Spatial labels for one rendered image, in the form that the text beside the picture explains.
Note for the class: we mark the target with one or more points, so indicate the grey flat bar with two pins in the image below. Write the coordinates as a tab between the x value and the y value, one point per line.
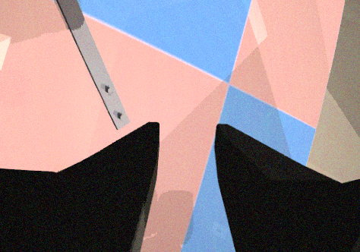
78	26

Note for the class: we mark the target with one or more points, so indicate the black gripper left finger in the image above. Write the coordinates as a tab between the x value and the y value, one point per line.
100	204

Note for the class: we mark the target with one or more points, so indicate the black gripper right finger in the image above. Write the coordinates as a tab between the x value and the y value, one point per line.
274	204

